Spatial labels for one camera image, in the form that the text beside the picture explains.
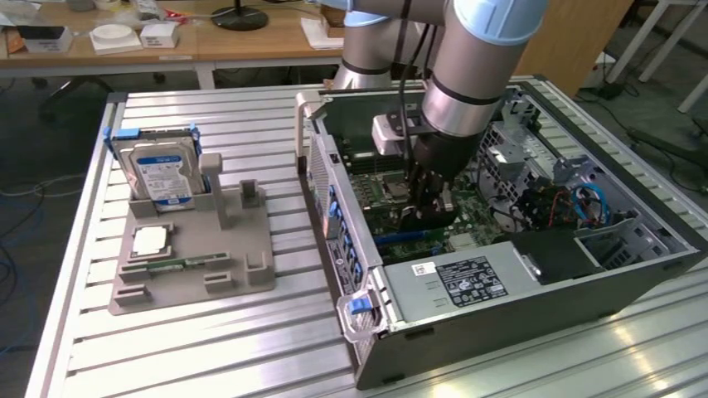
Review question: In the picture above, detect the black wire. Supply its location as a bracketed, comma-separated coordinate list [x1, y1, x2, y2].
[486, 194, 527, 233]

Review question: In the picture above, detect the CPU socket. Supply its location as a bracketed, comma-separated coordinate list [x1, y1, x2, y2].
[381, 170, 414, 201]

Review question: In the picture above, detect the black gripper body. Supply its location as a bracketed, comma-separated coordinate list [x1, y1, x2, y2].
[413, 131, 482, 187]

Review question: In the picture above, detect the grey power supply with label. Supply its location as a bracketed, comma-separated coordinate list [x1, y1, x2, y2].
[381, 241, 547, 323]

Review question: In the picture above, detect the bare green RAM stick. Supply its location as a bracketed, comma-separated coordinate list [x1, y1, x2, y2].
[121, 251, 231, 274]

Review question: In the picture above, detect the white box with label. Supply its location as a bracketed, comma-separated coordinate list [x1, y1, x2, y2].
[138, 21, 182, 50]

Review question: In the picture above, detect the blue wire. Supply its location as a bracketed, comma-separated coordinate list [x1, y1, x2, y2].
[573, 182, 614, 228]

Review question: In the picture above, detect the white paper stack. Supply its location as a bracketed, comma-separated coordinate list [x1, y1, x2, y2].
[301, 16, 346, 51]

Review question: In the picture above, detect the blue case latch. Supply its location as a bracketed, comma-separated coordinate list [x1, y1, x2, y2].
[346, 295, 371, 319]

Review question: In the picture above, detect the hard disk with blue rails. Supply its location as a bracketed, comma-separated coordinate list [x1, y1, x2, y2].
[103, 122, 202, 213]

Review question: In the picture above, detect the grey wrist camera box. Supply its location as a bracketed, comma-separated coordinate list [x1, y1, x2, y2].
[373, 109, 439, 158]

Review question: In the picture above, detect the black stand foot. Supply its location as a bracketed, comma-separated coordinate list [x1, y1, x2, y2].
[627, 124, 708, 158]

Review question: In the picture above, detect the metal disk bay cage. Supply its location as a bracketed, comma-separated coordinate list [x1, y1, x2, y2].
[574, 215, 679, 273]
[485, 119, 561, 204]

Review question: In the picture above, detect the black round lamp base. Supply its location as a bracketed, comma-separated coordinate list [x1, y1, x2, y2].
[211, 0, 270, 32]

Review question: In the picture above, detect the silver CPU chip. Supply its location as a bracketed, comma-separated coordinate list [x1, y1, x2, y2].
[130, 226, 174, 257]

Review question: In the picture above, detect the grey case handle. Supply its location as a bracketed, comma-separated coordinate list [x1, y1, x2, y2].
[295, 90, 334, 175]

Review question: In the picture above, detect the wooden cabinet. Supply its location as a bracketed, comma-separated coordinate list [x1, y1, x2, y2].
[511, 0, 637, 97]

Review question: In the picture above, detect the green motherboard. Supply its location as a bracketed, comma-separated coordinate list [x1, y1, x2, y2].
[346, 136, 503, 266]

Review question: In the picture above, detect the black plastic shroud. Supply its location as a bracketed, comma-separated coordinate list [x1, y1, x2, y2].
[511, 229, 606, 286]

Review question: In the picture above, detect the white table frame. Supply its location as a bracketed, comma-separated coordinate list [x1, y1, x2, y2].
[602, 0, 708, 113]

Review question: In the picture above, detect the grey parts rack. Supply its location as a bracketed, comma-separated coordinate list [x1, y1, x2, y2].
[107, 152, 278, 317]

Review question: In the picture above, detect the white round part square base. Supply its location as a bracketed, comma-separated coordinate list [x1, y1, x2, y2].
[89, 23, 145, 56]

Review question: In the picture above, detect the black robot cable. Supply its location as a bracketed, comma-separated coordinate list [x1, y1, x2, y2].
[419, 22, 439, 80]
[399, 0, 417, 187]

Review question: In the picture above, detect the open black PC case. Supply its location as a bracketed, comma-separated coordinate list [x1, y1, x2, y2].
[295, 74, 708, 391]

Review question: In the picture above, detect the wooden desk white frame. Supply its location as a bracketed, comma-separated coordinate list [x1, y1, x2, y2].
[0, 0, 349, 90]

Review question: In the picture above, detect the black GPU card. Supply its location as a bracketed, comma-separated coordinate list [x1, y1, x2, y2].
[394, 205, 459, 234]

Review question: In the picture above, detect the red wire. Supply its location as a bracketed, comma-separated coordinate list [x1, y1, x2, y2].
[547, 188, 571, 229]

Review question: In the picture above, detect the white box black top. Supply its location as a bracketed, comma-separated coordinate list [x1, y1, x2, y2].
[15, 24, 75, 54]

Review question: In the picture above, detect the blue floor cable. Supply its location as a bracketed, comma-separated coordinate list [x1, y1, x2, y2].
[0, 194, 50, 357]

